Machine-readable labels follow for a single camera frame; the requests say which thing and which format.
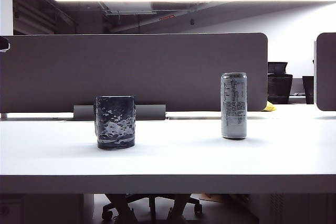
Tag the dark transparent plastic mug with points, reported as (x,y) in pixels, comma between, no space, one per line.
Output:
(115,119)

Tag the large black ribbed pot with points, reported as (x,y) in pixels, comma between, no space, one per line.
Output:
(279,87)

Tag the metal partition support foot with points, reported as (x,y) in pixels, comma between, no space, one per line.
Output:
(4,115)

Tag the white desk leg panel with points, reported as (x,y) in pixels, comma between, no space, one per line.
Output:
(88,208)

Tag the red ceiling sign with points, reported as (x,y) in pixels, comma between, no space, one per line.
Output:
(166,17)

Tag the black office chair base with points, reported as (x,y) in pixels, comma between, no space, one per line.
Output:
(152,205)

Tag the white pillar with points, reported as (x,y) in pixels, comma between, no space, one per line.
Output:
(6,3)

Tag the silver metal drink can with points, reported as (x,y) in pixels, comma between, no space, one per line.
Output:
(233,127)

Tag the small black pot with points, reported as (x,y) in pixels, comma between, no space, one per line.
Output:
(308,87)

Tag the black wide-rimmed pot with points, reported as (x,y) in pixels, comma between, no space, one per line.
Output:
(277,68)

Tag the brown cardboard piece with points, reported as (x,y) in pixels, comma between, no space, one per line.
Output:
(210,197)

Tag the grey desk partition panel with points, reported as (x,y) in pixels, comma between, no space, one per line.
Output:
(326,72)
(157,64)

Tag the yellow object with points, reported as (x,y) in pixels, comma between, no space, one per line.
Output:
(270,107)

